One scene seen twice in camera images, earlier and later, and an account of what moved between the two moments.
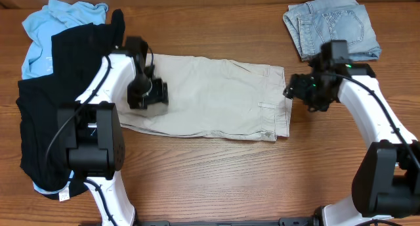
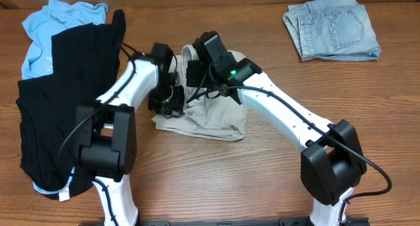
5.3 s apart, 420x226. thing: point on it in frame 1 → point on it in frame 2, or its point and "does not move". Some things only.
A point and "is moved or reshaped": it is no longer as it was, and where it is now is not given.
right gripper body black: (314, 94) → (201, 77)
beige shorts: (218, 97) is moved or reshaped
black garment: (78, 56) does not move
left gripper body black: (157, 96) → (167, 104)
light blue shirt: (37, 56) does not move
